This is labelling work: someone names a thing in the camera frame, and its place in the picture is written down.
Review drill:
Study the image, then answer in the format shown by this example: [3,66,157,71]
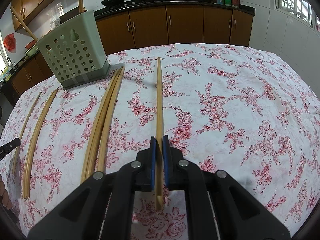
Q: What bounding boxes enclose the dark cutting board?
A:
[59,7,81,24]

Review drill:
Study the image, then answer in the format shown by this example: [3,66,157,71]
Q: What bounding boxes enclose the wooden lower kitchen cabinets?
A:
[5,4,253,98]

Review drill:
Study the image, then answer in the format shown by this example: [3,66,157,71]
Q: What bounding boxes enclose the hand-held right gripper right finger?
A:
[162,135,292,240]

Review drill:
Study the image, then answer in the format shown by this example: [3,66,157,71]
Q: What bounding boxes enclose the hanging red plastic bag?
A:
[3,33,17,53]

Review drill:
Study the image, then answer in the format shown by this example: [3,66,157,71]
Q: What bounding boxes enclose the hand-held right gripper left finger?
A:
[27,136,157,240]

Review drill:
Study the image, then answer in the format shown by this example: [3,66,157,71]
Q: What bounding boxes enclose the dark kitchen countertop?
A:
[0,0,256,85]

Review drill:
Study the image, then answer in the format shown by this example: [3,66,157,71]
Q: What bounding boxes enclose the red floral white tablecloth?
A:
[0,42,320,240]

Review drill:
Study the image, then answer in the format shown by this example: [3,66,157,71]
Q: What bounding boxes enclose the barred kitchen window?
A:
[274,0,320,32]

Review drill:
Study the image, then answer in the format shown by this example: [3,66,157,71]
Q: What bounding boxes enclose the yellow dish soap bottle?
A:
[0,67,11,81]

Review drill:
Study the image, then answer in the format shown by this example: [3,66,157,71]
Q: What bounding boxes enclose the green perforated utensil holder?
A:
[36,9,111,90]

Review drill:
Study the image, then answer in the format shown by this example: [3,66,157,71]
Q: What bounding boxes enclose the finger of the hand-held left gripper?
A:
[0,137,21,159]

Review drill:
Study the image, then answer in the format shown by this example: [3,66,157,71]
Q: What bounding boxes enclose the person's left hand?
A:
[0,174,12,211]

